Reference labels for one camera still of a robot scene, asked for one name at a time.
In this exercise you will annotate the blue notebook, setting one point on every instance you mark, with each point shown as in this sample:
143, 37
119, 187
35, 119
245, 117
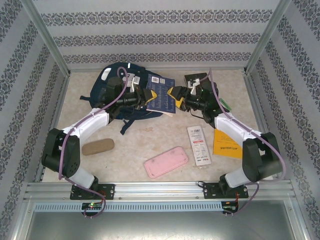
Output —
162, 100

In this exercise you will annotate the pale green notepad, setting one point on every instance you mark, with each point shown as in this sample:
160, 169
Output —
225, 103

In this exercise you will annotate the navy blue backpack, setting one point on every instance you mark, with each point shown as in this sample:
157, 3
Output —
100, 90

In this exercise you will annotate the white packaged ruler set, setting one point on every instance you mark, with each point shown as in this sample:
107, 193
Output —
200, 146

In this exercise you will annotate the yellow book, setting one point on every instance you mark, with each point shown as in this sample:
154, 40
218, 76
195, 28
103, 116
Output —
225, 147

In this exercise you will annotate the brown fabric glasses case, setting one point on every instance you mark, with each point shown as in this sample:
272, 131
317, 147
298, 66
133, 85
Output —
98, 147

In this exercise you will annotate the pink pencil case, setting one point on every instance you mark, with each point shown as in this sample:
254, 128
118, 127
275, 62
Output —
166, 162

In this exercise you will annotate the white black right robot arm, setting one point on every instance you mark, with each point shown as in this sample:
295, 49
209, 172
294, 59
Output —
232, 125

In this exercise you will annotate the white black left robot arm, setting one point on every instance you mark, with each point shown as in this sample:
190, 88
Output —
87, 122

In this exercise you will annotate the steel shelf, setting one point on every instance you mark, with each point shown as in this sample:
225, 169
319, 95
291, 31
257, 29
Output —
160, 227

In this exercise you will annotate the thin aluminium wall rail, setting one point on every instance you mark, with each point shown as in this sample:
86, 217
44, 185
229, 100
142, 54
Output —
225, 71

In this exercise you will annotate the aluminium side rail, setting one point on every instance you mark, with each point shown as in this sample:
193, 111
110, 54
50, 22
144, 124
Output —
61, 100
255, 100

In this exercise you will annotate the aluminium mounting rail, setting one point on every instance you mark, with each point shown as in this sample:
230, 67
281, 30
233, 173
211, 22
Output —
160, 190

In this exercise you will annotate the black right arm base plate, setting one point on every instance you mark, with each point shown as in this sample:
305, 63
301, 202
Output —
208, 191

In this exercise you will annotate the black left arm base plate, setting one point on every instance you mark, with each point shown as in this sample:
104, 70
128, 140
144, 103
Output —
110, 191

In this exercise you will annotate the aluminium frame post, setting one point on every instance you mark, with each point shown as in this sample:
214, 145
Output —
47, 40
268, 37

